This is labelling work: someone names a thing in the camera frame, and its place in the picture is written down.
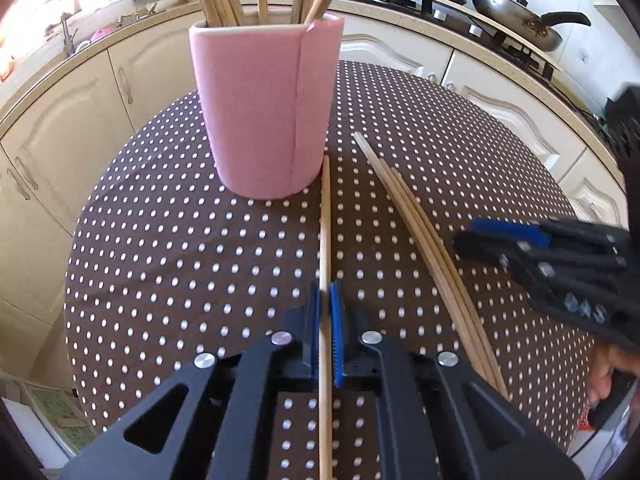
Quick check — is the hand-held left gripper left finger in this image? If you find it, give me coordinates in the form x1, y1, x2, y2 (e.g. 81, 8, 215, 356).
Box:
59, 280, 321, 480

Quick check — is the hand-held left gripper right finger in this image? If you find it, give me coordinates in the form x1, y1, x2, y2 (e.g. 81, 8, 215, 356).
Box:
327, 280, 586, 480

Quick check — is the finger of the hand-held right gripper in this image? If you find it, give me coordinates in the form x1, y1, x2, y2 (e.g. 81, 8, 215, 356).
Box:
470, 217, 631, 257
452, 231, 628, 291

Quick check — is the wooden chopstick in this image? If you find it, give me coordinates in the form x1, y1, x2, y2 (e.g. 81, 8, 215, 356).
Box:
390, 166, 510, 401
318, 155, 333, 480
377, 160, 503, 393
352, 131, 493, 386

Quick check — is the pink utensil holder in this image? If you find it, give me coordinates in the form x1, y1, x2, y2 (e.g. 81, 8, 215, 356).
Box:
188, 12, 346, 200

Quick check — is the person's right hand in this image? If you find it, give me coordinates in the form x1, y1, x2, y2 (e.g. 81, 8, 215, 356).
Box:
587, 342, 640, 403

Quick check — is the cream cabinet door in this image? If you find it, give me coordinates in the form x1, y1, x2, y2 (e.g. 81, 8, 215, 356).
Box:
340, 14, 455, 81
0, 50, 136, 236
440, 50, 587, 176
555, 147, 628, 228
0, 150, 78, 321
107, 25, 211, 133

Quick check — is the brown polka-dot tablecloth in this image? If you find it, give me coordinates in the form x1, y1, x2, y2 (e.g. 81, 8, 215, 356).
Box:
64, 59, 598, 480

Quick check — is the metal wok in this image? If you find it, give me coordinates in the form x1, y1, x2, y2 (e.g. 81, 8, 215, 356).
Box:
471, 0, 592, 53

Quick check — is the black gas stove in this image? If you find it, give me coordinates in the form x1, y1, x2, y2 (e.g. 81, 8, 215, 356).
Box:
365, 0, 566, 81

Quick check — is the beige kitchen countertop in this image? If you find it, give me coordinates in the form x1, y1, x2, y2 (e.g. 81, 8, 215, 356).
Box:
0, 0, 628, 191

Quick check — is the green patterned floor mat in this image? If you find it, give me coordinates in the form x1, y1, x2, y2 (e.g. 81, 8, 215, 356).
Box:
20, 380, 96, 441

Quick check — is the metal sink faucet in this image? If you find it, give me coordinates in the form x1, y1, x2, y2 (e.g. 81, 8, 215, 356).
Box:
47, 12, 81, 58

